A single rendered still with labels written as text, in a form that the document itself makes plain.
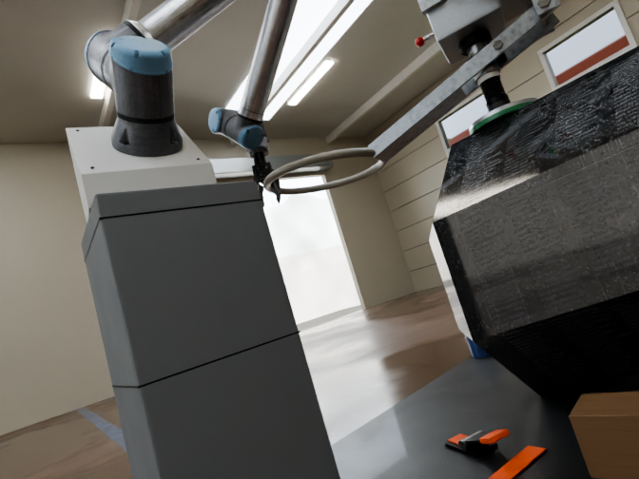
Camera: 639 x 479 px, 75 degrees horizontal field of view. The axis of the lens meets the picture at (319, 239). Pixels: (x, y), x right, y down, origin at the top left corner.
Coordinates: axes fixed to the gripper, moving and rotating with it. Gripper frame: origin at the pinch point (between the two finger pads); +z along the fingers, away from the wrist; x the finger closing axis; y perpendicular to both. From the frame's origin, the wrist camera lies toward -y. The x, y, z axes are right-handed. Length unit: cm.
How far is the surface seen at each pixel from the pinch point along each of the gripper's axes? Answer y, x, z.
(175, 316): 66, -23, 34
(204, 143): -619, -132, -267
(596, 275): 67, 71, 47
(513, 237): 57, 60, 34
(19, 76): -319, -273, -282
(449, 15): 38, 69, -37
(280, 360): 54, -3, 50
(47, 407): -426, -378, 114
